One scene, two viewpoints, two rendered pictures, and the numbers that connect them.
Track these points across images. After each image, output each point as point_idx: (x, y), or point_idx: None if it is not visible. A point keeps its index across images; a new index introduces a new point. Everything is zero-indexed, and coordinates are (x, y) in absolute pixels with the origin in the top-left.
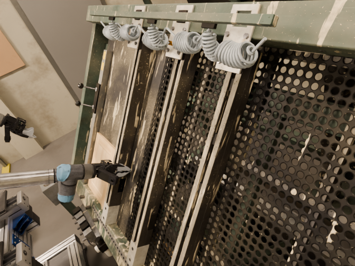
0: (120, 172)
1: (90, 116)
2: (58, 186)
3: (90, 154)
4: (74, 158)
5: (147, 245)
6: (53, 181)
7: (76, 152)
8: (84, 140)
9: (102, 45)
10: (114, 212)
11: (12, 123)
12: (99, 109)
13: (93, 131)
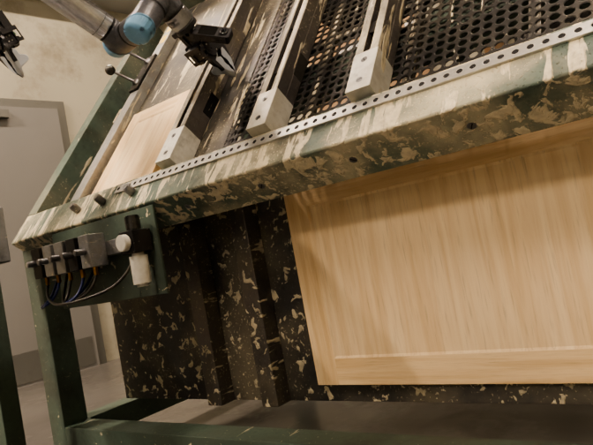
0: (222, 59)
1: (103, 134)
2: (126, 17)
3: (108, 152)
4: (47, 193)
5: (290, 103)
6: (110, 24)
7: (56, 184)
8: (78, 170)
9: (151, 48)
10: (189, 147)
11: (2, 27)
12: (146, 87)
13: (126, 115)
